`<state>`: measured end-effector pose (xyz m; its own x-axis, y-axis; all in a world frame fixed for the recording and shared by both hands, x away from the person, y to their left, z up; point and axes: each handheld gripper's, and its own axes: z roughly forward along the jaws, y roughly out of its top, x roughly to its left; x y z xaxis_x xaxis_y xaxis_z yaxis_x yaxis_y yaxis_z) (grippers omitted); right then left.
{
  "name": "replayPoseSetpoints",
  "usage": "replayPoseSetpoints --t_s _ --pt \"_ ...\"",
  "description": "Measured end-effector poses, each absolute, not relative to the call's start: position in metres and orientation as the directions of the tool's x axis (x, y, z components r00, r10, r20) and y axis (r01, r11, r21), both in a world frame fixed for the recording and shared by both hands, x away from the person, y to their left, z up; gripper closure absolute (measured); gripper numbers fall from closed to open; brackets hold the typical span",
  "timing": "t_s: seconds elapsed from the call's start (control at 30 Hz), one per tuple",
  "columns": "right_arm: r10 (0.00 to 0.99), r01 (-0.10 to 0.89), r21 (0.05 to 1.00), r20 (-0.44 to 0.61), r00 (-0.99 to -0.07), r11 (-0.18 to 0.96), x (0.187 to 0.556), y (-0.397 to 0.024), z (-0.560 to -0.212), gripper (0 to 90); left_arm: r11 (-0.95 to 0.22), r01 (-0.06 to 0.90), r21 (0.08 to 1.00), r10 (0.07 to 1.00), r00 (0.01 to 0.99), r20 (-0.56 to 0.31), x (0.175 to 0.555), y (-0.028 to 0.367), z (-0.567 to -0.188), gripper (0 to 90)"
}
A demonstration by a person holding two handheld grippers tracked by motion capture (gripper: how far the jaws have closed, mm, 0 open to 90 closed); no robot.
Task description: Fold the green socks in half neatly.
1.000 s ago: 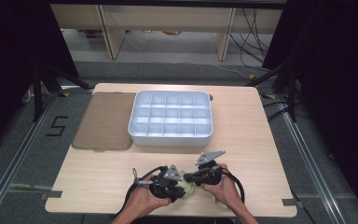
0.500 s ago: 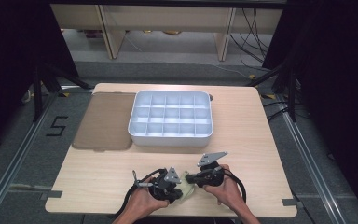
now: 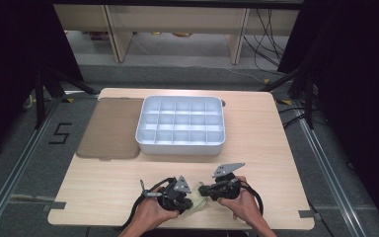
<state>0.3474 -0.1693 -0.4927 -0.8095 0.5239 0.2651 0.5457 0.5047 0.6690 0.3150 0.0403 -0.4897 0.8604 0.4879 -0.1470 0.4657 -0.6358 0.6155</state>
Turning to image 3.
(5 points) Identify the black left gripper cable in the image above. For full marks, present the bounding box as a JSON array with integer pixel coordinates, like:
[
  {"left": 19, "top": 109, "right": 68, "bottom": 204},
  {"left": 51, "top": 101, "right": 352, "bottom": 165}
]
[{"left": 119, "top": 177, "right": 178, "bottom": 232}]

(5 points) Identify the black tape floor mark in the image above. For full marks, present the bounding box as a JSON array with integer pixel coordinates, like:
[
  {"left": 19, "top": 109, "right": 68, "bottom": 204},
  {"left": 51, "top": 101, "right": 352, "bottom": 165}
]
[{"left": 47, "top": 121, "right": 73, "bottom": 145}]

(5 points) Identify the black metal stand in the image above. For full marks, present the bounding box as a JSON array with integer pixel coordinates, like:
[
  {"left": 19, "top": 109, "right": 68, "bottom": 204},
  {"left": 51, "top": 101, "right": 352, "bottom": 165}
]
[
  {"left": 259, "top": 63, "right": 316, "bottom": 130},
  {"left": 34, "top": 63, "right": 101, "bottom": 130}
]

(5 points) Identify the bundle of black cables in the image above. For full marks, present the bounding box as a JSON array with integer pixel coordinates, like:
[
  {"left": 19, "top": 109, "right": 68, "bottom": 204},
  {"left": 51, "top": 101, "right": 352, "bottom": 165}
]
[{"left": 242, "top": 9, "right": 286, "bottom": 73}]

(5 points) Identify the person's left hand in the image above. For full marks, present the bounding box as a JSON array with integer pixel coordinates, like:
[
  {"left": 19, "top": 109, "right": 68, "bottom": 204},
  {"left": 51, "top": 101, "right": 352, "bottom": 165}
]
[{"left": 139, "top": 186, "right": 181, "bottom": 229}]

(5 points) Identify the black curtain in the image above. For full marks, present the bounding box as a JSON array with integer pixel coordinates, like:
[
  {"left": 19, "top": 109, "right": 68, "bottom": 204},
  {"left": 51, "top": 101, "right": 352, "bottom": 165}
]
[
  {"left": 0, "top": 0, "right": 84, "bottom": 166},
  {"left": 277, "top": 0, "right": 379, "bottom": 228}
]

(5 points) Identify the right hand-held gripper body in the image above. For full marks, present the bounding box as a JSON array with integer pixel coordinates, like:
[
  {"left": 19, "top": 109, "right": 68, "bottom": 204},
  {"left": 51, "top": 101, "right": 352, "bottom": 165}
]
[{"left": 208, "top": 161, "right": 247, "bottom": 202}]

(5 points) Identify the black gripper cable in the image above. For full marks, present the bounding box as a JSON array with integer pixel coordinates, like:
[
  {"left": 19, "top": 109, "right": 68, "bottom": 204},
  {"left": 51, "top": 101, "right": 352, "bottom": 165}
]
[
  {"left": 119, "top": 177, "right": 178, "bottom": 232},
  {"left": 239, "top": 183, "right": 265, "bottom": 216}
]

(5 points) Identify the grey tape strip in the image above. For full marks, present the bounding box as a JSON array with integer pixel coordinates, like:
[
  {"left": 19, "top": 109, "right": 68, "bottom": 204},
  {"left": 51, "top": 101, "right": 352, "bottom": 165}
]
[
  {"left": 41, "top": 200, "right": 67, "bottom": 212},
  {"left": 298, "top": 209, "right": 322, "bottom": 219}
]

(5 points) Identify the aluminium floor rail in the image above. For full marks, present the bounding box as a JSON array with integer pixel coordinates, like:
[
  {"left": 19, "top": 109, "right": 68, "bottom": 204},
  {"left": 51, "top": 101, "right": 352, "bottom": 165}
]
[
  {"left": 291, "top": 98, "right": 367, "bottom": 237},
  {"left": 0, "top": 95, "right": 63, "bottom": 237}
]

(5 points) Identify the brown translucent box lid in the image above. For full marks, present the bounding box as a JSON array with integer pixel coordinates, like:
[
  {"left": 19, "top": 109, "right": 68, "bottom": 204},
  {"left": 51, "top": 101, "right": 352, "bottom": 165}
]
[{"left": 76, "top": 97, "right": 145, "bottom": 161}]

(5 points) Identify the beige wooden desk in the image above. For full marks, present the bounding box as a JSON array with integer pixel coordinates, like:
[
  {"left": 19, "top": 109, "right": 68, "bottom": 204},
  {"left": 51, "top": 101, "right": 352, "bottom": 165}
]
[{"left": 52, "top": 3, "right": 304, "bottom": 65}]

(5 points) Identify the person's right hand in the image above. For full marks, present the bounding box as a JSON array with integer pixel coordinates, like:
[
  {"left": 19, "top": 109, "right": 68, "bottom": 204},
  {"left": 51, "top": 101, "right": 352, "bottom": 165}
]
[{"left": 216, "top": 176, "right": 262, "bottom": 225}]

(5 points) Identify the white compartment storage box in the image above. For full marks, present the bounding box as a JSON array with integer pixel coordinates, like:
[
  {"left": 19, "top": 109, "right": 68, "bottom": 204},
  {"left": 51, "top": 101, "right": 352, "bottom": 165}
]
[{"left": 134, "top": 95, "right": 226, "bottom": 156}]

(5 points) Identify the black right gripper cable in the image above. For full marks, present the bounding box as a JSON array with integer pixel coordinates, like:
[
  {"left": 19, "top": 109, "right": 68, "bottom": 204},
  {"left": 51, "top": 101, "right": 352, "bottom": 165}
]
[{"left": 239, "top": 183, "right": 265, "bottom": 216}]

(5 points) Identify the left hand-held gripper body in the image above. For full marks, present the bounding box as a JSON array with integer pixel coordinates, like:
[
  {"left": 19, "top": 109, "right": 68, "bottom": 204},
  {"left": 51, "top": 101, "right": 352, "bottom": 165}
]
[{"left": 157, "top": 175, "right": 192, "bottom": 214}]

